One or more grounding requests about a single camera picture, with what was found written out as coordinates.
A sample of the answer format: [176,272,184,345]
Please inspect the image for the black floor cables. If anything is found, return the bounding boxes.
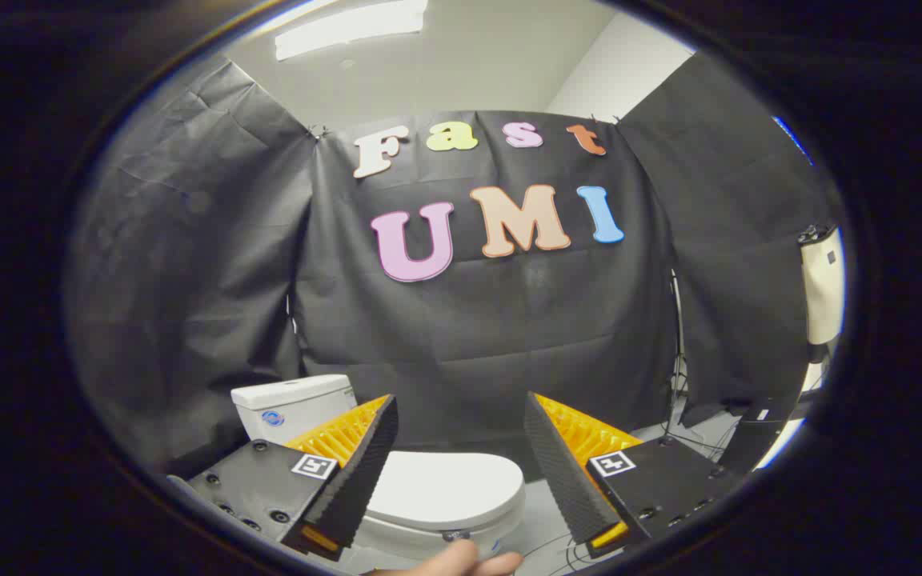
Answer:
[519,424,742,575]

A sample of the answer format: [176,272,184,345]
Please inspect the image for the ceiling light panel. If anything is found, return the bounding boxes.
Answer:
[273,0,430,62]

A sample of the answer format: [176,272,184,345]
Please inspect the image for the cream cloth bag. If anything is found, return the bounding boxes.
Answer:
[797,226,845,346]

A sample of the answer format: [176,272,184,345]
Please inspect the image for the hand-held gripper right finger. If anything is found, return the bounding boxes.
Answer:
[523,391,742,559]

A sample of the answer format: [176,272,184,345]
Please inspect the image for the white toilet lid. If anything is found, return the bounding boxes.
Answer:
[363,451,526,530]

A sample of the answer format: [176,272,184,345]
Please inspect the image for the backdrop stand pole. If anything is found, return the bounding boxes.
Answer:
[667,270,692,429]

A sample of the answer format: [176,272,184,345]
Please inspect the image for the black backdrop cloth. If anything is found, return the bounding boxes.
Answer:
[65,52,838,481]

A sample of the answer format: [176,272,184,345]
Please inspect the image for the white toilet bowl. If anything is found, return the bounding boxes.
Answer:
[351,512,526,562]

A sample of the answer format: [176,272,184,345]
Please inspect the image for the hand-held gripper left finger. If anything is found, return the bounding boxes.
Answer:
[187,394,399,561]

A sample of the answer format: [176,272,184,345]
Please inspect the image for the black box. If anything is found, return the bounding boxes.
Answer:
[719,396,812,474]

